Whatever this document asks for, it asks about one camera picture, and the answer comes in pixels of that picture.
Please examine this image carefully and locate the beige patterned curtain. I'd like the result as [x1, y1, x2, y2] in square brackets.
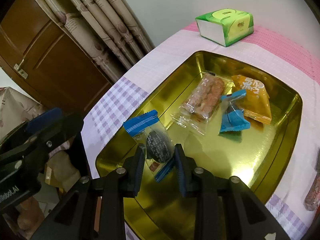
[35, 0, 153, 82]

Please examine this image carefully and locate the pink candy packet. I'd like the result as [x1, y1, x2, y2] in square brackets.
[304, 171, 319, 211]

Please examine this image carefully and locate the brown wooden door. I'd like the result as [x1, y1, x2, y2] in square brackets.
[1, 0, 111, 115]

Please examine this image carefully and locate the orange snack packet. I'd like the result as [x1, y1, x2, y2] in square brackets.
[232, 75, 272, 125]

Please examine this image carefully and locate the pink purple checked tablecloth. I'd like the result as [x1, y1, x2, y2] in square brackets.
[81, 23, 319, 239]

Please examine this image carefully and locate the green tissue pack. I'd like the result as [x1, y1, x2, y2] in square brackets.
[195, 8, 254, 47]

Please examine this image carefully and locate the blue dark cookie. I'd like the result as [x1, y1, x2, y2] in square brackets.
[220, 89, 251, 133]

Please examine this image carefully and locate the gold metal tray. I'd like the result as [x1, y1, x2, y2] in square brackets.
[95, 50, 303, 240]

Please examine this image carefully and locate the clear wrapped peanut brittle bar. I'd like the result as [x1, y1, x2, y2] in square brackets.
[171, 72, 233, 135]

